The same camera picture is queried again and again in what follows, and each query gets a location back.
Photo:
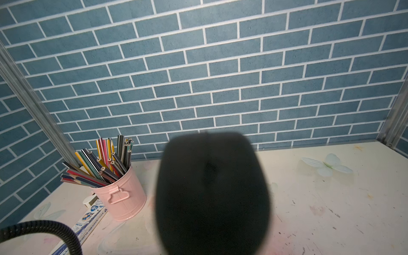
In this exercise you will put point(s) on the red black claw hammer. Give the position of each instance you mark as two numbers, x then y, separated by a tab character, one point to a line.
211	196

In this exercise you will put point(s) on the bundle of coloured pencils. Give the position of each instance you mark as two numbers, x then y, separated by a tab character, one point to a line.
109	165

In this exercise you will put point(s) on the pink metal pencil bucket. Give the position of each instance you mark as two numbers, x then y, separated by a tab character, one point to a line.
124	198

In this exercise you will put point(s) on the white blue pencil box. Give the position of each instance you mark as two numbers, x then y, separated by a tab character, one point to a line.
88	222

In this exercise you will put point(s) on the aluminium corner post right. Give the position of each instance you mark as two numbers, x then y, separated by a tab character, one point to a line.
397	120

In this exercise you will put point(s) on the aluminium corner post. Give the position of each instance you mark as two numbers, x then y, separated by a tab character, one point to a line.
17	82
397	120

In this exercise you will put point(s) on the aluminium corner post left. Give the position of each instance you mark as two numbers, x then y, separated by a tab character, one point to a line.
17	82

